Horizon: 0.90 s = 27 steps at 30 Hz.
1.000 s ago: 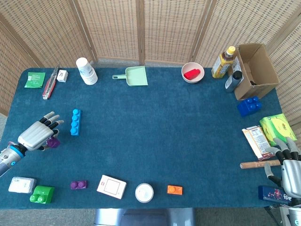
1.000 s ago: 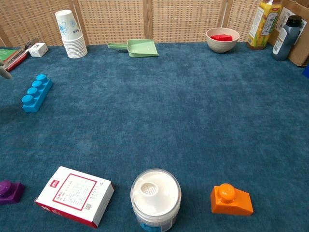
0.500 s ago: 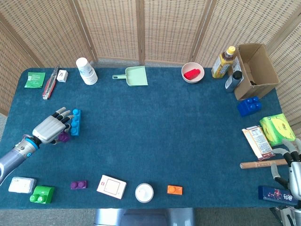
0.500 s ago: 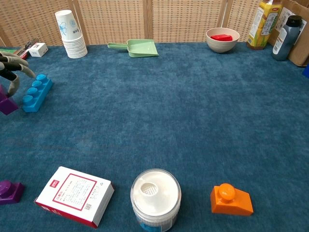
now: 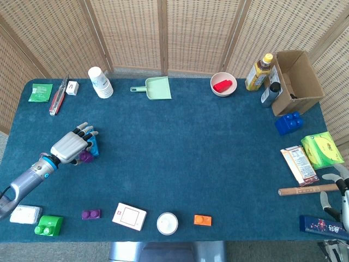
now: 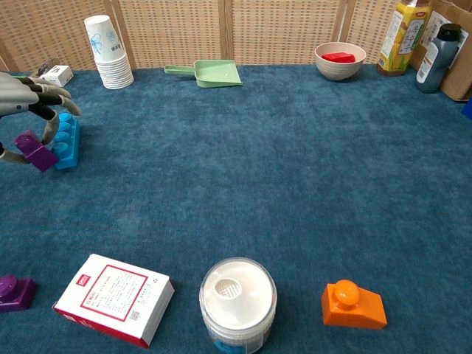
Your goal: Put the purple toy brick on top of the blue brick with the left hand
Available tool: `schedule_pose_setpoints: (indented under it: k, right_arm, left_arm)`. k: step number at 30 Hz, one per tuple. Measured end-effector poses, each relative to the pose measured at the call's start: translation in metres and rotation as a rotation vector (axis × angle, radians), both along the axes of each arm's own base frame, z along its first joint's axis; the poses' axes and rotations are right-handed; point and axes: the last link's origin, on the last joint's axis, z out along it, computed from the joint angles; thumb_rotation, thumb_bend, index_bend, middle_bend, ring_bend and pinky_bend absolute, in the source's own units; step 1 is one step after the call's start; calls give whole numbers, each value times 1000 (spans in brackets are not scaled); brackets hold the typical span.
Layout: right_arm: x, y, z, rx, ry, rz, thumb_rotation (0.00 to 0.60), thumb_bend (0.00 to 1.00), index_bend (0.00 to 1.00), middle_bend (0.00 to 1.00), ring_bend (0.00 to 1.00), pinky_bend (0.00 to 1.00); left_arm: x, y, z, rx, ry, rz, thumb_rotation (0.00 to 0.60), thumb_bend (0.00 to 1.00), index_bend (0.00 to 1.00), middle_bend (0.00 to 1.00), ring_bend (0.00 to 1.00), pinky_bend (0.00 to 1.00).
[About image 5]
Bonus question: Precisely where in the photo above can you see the brown cardboard box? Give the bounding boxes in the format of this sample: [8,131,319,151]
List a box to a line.
[268,50,324,117]

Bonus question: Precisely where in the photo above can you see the light green dustpan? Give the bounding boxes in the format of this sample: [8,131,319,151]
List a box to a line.
[130,76,172,101]

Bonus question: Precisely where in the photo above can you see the beige bowl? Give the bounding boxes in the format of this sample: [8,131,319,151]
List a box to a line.
[210,72,238,97]

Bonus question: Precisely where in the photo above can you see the light blue long brick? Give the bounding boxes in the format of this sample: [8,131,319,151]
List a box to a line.
[86,135,100,157]

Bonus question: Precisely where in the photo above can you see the dark blue toy brick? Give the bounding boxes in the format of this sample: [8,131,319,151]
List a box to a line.
[274,111,305,136]

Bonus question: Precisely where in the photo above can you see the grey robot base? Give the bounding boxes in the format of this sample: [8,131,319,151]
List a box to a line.
[109,241,227,262]

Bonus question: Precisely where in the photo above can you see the dark grey bottle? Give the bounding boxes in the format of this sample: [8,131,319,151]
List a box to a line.
[260,81,281,108]

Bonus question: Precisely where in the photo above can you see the green tissue box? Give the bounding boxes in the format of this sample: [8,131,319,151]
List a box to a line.
[300,131,345,166]

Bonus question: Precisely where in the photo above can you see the red block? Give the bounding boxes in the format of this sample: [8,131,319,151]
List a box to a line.
[213,80,233,92]

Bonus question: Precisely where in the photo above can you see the red utility knife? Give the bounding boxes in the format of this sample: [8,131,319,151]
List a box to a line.
[49,75,69,116]

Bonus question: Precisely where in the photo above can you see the small purple brick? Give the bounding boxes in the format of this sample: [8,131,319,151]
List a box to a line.
[81,209,101,221]

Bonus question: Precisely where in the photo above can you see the small white box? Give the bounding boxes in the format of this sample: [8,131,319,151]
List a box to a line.
[65,80,80,96]

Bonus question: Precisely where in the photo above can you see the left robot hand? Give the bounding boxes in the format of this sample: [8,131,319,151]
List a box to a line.
[50,122,99,166]

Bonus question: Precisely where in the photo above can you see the stack of paper cups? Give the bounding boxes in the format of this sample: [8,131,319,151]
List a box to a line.
[87,66,114,99]

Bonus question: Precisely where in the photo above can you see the white tissue pack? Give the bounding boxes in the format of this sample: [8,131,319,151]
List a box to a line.
[9,205,43,225]

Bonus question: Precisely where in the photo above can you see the orange toy brick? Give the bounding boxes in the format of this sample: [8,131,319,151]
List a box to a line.
[194,215,213,227]

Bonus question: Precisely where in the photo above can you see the wicker folding screen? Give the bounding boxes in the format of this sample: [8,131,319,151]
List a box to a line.
[0,0,349,175]

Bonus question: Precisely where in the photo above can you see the purple long brick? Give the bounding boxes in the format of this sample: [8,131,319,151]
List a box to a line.
[78,151,94,164]

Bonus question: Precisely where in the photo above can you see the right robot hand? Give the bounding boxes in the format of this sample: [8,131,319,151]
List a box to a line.
[320,163,349,223]

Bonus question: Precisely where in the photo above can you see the wooden stick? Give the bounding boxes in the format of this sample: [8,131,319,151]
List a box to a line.
[278,184,340,197]

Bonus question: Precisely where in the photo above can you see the white lidded plastic jar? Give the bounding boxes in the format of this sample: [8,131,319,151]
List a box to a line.
[156,212,179,236]

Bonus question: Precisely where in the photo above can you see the yellow tea bottle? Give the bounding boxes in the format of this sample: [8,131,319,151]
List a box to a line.
[244,53,274,92]

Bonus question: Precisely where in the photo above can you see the blue carpet table cover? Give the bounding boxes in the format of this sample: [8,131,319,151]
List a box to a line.
[0,78,341,243]

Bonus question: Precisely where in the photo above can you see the dark blue printed box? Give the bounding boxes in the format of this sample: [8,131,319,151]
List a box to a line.
[299,215,348,241]

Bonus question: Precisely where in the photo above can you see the green toy brick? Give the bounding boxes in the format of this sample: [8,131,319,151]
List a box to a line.
[34,215,64,237]

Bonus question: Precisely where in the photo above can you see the white box red print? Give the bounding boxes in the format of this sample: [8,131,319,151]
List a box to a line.
[112,202,147,231]

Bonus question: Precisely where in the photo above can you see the green sachet packet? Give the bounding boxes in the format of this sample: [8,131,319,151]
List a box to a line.
[28,83,53,103]

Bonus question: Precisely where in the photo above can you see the orange white flat carton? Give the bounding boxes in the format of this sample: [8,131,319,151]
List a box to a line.
[280,145,320,187]

